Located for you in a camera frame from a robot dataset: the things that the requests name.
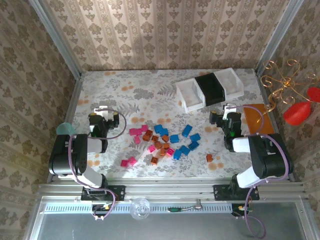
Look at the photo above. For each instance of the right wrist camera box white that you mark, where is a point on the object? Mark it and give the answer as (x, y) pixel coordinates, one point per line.
(228, 110)

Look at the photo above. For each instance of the clear wine glass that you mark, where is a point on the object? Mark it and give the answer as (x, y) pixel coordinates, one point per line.
(140, 212)

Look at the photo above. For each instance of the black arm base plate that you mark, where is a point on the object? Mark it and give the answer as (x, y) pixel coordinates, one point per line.
(118, 192)
(221, 192)

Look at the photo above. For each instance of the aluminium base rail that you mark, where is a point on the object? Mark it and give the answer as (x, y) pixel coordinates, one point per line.
(170, 190)

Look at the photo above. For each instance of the small red teardrop ornament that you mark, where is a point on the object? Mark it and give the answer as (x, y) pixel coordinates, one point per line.
(314, 94)

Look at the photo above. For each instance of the small controller board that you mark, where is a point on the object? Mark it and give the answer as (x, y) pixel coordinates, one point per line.
(102, 207)
(241, 208)

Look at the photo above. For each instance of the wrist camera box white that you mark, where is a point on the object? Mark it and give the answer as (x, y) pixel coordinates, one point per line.
(228, 110)
(103, 112)

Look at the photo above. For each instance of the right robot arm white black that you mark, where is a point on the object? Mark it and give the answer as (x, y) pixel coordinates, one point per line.
(270, 157)

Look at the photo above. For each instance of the white plastic bin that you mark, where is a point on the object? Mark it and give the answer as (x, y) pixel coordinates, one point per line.
(190, 96)
(230, 82)

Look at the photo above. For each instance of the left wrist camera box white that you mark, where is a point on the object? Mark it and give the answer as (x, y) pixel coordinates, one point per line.
(103, 112)

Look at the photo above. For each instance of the pink lego brick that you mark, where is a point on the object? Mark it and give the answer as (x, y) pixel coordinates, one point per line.
(133, 131)
(124, 163)
(137, 139)
(132, 161)
(170, 151)
(144, 128)
(151, 148)

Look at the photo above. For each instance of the aluminium frame post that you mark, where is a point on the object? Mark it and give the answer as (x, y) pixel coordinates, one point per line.
(57, 40)
(277, 37)

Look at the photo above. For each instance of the aluminium side rail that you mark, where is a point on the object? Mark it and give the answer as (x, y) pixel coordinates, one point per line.
(72, 100)
(263, 87)

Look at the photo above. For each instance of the large red teardrop ornament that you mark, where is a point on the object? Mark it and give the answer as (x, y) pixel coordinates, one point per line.
(297, 113)

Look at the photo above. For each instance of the teal plastic cup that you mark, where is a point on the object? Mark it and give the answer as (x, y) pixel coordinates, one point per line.
(65, 128)

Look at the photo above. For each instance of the orange wooden board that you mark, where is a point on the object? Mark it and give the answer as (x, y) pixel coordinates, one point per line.
(257, 120)

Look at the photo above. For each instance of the blue lego brick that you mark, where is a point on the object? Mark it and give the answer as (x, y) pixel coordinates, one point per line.
(187, 130)
(195, 137)
(165, 132)
(177, 154)
(185, 149)
(174, 138)
(193, 145)
(158, 128)

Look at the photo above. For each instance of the grey metal shelf panel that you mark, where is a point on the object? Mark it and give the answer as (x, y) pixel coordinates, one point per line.
(175, 227)

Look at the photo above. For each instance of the black plastic bin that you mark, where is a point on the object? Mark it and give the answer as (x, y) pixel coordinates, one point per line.
(210, 87)

